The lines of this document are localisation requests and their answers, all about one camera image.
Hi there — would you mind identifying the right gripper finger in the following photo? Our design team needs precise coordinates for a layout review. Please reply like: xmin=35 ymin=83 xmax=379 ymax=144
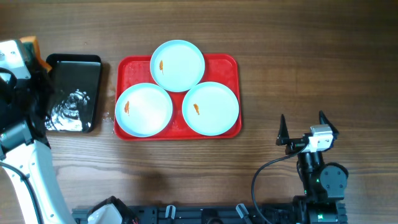
xmin=319 ymin=110 xmax=340 ymax=137
xmin=275 ymin=114 xmax=290 ymax=146

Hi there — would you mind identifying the white plate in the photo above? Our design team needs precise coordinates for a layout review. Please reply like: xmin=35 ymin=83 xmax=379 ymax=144
xmin=115 ymin=83 xmax=173 ymax=138
xmin=182 ymin=82 xmax=239 ymax=136
xmin=150 ymin=40 xmax=205 ymax=92

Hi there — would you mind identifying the green orange sponge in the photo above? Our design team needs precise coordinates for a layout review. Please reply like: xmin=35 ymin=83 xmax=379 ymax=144
xmin=20 ymin=36 xmax=52 ymax=72

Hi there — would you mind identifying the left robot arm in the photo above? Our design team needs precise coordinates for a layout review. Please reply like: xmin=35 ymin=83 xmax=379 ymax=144
xmin=1 ymin=54 xmax=123 ymax=223

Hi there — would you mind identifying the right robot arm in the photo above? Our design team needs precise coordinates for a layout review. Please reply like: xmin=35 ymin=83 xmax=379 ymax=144
xmin=276 ymin=111 xmax=349 ymax=223

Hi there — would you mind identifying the red plastic tray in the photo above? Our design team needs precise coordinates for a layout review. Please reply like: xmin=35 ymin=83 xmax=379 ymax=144
xmin=114 ymin=54 xmax=240 ymax=141

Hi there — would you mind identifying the black water basin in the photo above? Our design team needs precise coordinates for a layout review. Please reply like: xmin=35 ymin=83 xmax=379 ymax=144
xmin=45 ymin=54 xmax=103 ymax=133

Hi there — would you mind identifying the white plate top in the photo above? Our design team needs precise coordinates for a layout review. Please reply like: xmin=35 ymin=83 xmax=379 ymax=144
xmin=150 ymin=40 xmax=205 ymax=92

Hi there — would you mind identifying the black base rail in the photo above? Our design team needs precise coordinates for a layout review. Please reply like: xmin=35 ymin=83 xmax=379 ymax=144
xmin=71 ymin=203 xmax=348 ymax=224

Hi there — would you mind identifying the left black cable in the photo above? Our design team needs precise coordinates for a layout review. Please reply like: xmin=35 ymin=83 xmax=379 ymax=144
xmin=0 ymin=161 xmax=44 ymax=224

